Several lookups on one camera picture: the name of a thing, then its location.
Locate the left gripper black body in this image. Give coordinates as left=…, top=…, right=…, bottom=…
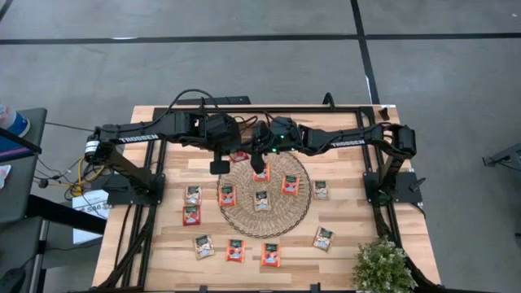
left=203, top=112, right=242, bottom=155

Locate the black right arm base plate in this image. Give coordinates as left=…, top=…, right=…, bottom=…
left=363, top=170, right=424, bottom=206

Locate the black computer mouse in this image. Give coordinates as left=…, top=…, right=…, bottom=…
left=0, top=267, right=26, bottom=293

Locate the black power strip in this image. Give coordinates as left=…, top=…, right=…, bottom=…
left=176, top=95, right=252, bottom=106

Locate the black desk beam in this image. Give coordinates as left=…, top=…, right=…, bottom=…
left=24, top=194, right=107, bottom=236

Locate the round woven placemat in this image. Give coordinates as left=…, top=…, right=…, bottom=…
left=217, top=151, right=313, bottom=239

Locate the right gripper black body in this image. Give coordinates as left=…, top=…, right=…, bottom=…
left=251, top=116, right=305, bottom=156

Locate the black metal table frame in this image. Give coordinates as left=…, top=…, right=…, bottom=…
left=95, top=106, right=447, bottom=293

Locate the yellow cable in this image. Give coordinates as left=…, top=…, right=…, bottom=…
left=67, top=156, right=107, bottom=197

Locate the beige tea packet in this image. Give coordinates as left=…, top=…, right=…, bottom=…
left=312, top=226, right=336, bottom=253
left=192, top=234, right=216, bottom=260
left=185, top=186, right=202, bottom=206
left=313, top=180, right=330, bottom=200
left=253, top=190, right=272, bottom=212

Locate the grey chair base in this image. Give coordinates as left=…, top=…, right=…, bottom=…
left=482, top=142, right=521, bottom=180

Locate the grey side table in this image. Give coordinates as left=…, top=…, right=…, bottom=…
left=0, top=107, right=48, bottom=223

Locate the white paper sheet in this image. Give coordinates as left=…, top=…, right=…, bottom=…
left=72, top=194, right=110, bottom=244

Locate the blue folder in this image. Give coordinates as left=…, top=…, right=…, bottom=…
left=0, top=136, right=36, bottom=163

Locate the white paper scrap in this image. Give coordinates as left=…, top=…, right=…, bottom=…
left=0, top=164, right=12, bottom=190

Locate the black cable bundle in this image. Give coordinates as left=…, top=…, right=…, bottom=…
left=372, top=203, right=402, bottom=245
left=97, top=203, right=158, bottom=291

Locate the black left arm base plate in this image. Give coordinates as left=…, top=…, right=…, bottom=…
left=101, top=173, right=166, bottom=206

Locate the blue and white bottle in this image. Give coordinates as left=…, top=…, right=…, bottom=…
left=0, top=104, right=32, bottom=138

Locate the grey desk panel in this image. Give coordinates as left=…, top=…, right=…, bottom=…
left=0, top=215, right=46, bottom=293

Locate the small green potted plant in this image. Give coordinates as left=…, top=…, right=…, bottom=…
left=352, top=236, right=418, bottom=293

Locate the black floor cable tangle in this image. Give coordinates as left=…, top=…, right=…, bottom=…
left=34, top=156, right=107, bottom=208

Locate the orange tea packet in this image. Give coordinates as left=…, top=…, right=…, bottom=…
left=252, top=162, right=272, bottom=182
left=226, top=238, right=246, bottom=264
left=281, top=175, right=300, bottom=196
left=260, top=243, right=282, bottom=268
left=218, top=185, right=238, bottom=208

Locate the thin black floor cable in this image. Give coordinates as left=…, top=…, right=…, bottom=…
left=44, top=120, right=99, bottom=133

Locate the black bar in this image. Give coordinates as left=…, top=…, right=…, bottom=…
left=0, top=128, right=43, bottom=155

